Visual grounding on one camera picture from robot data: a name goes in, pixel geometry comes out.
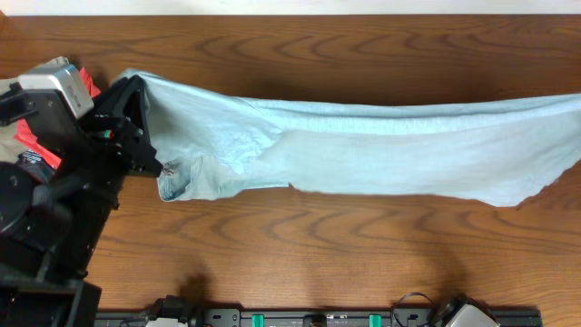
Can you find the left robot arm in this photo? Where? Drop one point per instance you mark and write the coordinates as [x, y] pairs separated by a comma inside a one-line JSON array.
[[50, 226]]

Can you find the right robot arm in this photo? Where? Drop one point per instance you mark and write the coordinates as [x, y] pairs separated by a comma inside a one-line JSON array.
[[462, 311]]

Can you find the light blue t-shirt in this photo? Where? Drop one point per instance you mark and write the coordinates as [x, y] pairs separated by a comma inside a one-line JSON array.
[[214, 146]]

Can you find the black patterned folded garment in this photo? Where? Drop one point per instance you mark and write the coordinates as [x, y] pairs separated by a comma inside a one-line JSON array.
[[36, 165]]

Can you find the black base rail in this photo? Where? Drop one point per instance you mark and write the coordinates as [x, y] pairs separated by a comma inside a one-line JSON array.
[[174, 311]]

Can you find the tan folded garment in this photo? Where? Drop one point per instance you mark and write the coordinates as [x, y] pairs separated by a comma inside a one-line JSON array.
[[10, 148]]

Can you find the red folded t-shirt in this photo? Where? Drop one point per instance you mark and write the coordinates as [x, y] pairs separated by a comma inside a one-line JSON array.
[[29, 134]]

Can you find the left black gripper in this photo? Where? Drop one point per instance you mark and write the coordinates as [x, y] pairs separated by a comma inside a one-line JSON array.
[[110, 143]]

